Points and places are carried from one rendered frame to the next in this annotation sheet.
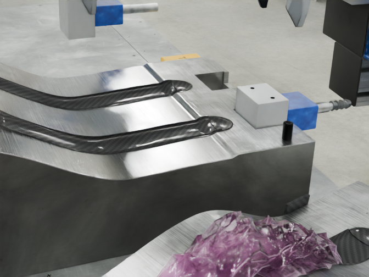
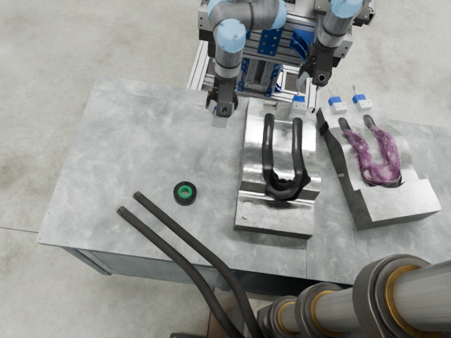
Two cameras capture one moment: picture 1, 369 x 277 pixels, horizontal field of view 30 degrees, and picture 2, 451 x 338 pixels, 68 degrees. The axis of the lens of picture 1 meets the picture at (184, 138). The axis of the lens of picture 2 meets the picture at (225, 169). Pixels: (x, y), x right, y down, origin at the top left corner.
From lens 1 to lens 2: 122 cm
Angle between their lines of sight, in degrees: 58
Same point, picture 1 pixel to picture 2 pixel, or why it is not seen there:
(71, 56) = (168, 123)
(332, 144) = (86, 31)
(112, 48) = (167, 106)
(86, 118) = (278, 146)
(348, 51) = not seen: hidden behind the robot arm
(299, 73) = not seen: outside the picture
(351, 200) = (327, 113)
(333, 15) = (205, 33)
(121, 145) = (294, 145)
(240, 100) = (295, 110)
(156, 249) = (347, 159)
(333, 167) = (104, 45)
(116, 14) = not seen: hidden behind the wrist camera
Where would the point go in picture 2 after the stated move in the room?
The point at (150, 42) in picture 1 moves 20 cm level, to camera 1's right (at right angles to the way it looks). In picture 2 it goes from (167, 91) to (193, 61)
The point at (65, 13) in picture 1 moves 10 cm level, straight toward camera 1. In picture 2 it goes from (222, 123) to (249, 132)
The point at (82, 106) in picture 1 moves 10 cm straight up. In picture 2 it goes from (266, 143) to (272, 129)
